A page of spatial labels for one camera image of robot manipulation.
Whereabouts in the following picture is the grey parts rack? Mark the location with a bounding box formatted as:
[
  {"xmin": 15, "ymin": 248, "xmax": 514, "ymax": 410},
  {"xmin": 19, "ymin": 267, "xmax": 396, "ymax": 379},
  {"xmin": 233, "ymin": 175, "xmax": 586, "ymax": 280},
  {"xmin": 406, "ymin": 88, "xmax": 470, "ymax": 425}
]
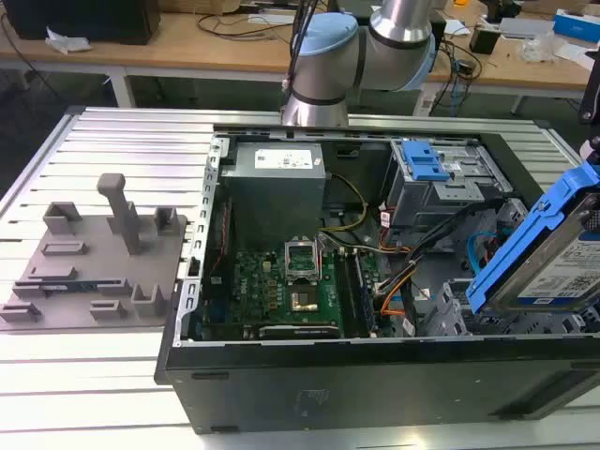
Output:
[{"xmin": 0, "ymin": 172, "xmax": 189, "ymax": 333}]

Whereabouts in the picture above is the yellow and black wire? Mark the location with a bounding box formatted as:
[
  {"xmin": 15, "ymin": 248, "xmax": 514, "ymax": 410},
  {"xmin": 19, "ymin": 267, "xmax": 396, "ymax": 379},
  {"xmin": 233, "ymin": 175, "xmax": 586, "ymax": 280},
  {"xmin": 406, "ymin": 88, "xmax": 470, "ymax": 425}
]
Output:
[{"xmin": 319, "ymin": 172, "xmax": 370, "ymax": 234}]

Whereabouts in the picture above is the black graphics card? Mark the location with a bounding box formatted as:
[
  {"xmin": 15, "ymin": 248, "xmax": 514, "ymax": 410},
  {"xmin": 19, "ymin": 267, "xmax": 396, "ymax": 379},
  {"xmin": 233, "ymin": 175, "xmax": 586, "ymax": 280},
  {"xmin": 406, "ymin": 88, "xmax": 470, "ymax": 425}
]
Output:
[{"xmin": 257, "ymin": 323, "xmax": 341, "ymax": 340}]

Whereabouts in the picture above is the flat grey device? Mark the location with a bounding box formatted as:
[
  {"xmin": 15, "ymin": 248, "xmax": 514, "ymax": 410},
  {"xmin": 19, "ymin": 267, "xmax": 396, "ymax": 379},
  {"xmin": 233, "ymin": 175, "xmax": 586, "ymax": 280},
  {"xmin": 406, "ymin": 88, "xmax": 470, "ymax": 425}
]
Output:
[{"xmin": 498, "ymin": 17, "xmax": 555, "ymax": 39}]

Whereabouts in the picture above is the blue disk wire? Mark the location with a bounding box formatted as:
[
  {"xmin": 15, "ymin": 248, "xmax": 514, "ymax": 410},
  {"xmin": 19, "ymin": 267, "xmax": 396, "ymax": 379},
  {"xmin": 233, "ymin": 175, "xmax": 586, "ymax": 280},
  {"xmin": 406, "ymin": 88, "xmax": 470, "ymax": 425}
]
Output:
[{"xmin": 466, "ymin": 228, "xmax": 499, "ymax": 283}]

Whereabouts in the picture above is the orange wire bundle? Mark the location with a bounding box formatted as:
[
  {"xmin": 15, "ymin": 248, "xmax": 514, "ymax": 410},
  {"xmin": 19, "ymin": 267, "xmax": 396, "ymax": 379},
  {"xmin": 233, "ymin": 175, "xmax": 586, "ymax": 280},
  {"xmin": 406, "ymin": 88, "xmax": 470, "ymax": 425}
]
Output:
[{"xmin": 380, "ymin": 274, "xmax": 410, "ymax": 321}]

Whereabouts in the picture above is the green motherboard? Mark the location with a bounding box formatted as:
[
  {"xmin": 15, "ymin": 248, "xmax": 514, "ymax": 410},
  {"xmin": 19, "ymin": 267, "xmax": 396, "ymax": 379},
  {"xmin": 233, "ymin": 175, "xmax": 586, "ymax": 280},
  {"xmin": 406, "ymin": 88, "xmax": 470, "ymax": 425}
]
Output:
[{"xmin": 202, "ymin": 247, "xmax": 391, "ymax": 339}]

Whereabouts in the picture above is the black PC case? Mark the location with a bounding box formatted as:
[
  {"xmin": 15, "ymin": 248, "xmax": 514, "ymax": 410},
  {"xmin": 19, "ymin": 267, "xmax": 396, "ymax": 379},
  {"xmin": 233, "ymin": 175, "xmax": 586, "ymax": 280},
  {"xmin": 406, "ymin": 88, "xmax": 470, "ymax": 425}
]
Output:
[{"xmin": 154, "ymin": 122, "xmax": 600, "ymax": 435}]

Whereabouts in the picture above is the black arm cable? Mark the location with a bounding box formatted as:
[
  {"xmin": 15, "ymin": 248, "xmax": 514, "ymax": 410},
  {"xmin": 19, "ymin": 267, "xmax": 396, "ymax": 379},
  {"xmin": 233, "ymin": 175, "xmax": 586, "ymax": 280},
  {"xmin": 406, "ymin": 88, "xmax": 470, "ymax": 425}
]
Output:
[{"xmin": 279, "ymin": 0, "xmax": 323, "ymax": 112}]

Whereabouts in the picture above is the white power strip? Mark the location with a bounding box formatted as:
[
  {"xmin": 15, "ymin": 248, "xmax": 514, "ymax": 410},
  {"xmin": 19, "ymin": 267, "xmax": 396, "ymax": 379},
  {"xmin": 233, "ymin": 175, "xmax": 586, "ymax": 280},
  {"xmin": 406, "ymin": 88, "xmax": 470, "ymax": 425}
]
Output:
[{"xmin": 414, "ymin": 87, "xmax": 438, "ymax": 116}]

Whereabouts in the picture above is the wooden desk with white legs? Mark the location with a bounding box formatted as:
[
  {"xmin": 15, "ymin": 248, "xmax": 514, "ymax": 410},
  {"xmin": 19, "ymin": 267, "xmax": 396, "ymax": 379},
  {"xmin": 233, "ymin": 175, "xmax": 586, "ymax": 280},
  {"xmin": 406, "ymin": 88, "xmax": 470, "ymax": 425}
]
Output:
[{"xmin": 0, "ymin": 0, "xmax": 301, "ymax": 110}]

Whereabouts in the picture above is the large black box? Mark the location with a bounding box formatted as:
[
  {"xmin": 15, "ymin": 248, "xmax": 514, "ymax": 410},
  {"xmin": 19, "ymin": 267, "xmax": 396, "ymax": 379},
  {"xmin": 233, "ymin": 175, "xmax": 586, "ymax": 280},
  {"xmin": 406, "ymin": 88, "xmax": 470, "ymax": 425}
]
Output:
[{"xmin": 3, "ymin": 0, "xmax": 161, "ymax": 47}]

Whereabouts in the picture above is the metal disk bay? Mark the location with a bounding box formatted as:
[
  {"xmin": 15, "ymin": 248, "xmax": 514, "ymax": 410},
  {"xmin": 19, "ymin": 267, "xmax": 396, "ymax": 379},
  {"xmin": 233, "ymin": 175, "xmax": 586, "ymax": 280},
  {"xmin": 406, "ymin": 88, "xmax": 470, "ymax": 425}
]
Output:
[{"xmin": 419, "ymin": 277, "xmax": 600, "ymax": 339}]

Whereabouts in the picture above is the hard disk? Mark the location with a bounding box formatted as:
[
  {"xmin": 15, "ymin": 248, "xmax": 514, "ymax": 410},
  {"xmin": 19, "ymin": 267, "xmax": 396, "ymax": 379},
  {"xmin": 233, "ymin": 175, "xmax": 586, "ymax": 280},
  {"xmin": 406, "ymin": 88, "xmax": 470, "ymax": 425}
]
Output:
[{"xmin": 467, "ymin": 161, "xmax": 600, "ymax": 316}]

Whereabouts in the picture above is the RAM stick in slot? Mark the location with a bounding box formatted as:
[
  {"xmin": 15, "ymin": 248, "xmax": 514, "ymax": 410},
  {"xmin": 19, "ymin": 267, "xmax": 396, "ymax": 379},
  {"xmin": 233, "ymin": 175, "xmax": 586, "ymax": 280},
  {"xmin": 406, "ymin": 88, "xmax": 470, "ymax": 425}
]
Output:
[{"xmin": 353, "ymin": 252, "xmax": 378, "ymax": 332}]

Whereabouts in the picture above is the wooden desk with clutter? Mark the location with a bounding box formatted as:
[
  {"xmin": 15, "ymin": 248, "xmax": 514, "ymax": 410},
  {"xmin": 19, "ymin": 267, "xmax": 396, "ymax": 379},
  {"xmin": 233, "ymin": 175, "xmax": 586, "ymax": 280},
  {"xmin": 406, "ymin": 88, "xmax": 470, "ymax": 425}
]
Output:
[{"xmin": 419, "ymin": 0, "xmax": 600, "ymax": 116}]

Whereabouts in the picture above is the blue drive cage latch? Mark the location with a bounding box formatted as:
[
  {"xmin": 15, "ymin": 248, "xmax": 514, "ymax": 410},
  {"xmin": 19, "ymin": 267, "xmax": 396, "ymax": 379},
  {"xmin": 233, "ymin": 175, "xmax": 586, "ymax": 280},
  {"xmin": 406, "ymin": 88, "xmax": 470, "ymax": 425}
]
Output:
[{"xmin": 401, "ymin": 139, "xmax": 452, "ymax": 183}]

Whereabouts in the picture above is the clear plastic bag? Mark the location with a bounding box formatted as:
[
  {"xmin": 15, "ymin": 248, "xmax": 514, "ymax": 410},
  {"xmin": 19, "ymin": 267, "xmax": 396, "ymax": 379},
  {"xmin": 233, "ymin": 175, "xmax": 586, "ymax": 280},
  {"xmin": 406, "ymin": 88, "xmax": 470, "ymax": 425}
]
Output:
[{"xmin": 518, "ymin": 35, "xmax": 569, "ymax": 65}]

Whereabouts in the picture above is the blue and white box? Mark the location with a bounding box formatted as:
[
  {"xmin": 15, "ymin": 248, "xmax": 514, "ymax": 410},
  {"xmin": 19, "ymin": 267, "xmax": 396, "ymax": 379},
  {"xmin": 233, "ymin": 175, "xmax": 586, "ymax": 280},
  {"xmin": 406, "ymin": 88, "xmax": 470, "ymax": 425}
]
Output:
[{"xmin": 552, "ymin": 7, "xmax": 600, "ymax": 37}]

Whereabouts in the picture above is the grey drive cage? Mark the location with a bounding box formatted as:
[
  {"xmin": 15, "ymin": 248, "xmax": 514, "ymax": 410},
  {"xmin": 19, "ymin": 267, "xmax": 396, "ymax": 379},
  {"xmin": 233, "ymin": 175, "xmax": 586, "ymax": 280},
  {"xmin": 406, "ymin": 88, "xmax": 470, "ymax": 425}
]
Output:
[{"xmin": 380, "ymin": 138, "xmax": 515, "ymax": 232}]

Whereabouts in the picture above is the CPU socket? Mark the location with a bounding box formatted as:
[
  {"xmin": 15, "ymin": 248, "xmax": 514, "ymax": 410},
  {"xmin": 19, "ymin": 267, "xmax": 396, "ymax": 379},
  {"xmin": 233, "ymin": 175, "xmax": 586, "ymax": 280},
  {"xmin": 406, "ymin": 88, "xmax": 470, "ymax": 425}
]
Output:
[{"xmin": 288, "ymin": 286, "xmax": 323, "ymax": 315}]

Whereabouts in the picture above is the black RAM slot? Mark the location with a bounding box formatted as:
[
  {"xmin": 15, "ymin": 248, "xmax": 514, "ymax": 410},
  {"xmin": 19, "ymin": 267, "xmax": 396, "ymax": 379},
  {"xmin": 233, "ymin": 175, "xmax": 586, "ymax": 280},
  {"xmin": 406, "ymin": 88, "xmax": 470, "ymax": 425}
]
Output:
[
  {"xmin": 345, "ymin": 250, "xmax": 365, "ymax": 338},
  {"xmin": 333, "ymin": 250, "xmax": 353, "ymax": 338}
]

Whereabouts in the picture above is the crumpled white plastic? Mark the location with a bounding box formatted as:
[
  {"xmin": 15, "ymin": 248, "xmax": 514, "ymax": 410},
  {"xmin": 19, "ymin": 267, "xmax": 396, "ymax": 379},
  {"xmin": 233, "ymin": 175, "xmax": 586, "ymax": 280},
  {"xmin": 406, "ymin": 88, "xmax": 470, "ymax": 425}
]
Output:
[{"xmin": 44, "ymin": 25, "xmax": 94, "ymax": 53}]

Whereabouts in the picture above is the grey power supply unit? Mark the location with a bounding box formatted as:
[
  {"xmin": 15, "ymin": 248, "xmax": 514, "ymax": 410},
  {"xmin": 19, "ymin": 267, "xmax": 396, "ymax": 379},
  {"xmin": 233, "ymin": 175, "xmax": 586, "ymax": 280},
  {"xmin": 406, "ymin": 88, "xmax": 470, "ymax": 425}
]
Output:
[{"xmin": 219, "ymin": 142, "xmax": 327, "ymax": 254}]

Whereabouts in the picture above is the metal socket cover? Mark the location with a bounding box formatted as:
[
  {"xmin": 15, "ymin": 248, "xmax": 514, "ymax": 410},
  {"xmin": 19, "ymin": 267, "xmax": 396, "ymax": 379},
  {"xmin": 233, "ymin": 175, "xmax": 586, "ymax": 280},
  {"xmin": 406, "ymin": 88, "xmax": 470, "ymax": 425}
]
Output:
[{"xmin": 283, "ymin": 237, "xmax": 321, "ymax": 284}]

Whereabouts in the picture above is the black sleeved wire bundle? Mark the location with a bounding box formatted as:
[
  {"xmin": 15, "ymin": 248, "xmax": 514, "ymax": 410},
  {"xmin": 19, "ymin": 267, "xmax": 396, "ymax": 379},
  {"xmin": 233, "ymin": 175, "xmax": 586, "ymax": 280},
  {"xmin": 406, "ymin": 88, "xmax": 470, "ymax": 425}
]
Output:
[{"xmin": 374, "ymin": 196, "xmax": 505, "ymax": 301}]

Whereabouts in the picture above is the small black box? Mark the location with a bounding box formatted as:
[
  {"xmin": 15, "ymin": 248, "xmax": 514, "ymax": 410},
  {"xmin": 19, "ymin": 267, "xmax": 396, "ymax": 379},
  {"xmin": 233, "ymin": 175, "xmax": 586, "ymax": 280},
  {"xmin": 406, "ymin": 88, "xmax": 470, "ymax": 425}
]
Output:
[{"xmin": 469, "ymin": 25, "xmax": 501, "ymax": 54}]

